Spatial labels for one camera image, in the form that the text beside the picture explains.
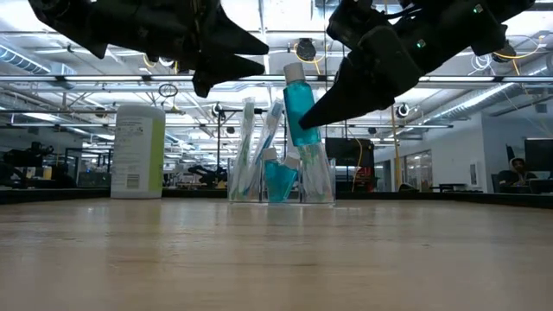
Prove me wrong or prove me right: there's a black monitor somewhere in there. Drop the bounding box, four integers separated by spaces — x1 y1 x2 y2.
524 137 553 173

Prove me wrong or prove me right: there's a distant black equipment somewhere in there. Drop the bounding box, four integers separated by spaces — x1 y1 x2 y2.
0 141 55 189

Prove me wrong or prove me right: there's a clear acrylic organizer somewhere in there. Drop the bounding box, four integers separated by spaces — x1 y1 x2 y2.
227 157 337 206

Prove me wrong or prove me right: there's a blue toothbrush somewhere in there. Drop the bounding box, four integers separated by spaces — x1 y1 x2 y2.
248 98 286 200

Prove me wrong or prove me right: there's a long ceiling light strip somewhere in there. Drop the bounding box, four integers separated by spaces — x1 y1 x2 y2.
0 73 553 86

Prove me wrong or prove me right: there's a black cabinet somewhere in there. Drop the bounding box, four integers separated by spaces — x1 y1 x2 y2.
324 136 376 194

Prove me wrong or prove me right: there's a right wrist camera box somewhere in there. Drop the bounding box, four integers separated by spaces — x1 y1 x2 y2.
327 0 388 48

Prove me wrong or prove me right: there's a black cable ring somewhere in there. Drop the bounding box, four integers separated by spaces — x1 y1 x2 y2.
157 83 179 99

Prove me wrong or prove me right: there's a white green wipes canister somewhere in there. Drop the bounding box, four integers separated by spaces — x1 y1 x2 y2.
111 105 167 200

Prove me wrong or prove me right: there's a yellow hanging cable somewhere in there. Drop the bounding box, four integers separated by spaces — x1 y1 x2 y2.
391 105 403 194

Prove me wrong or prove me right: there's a person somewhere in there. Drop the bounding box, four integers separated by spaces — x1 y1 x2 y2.
496 157 539 187

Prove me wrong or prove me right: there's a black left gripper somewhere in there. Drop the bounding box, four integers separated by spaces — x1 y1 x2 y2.
99 0 270 98

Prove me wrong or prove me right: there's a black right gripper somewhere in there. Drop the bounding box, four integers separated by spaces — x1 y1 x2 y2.
298 0 509 130

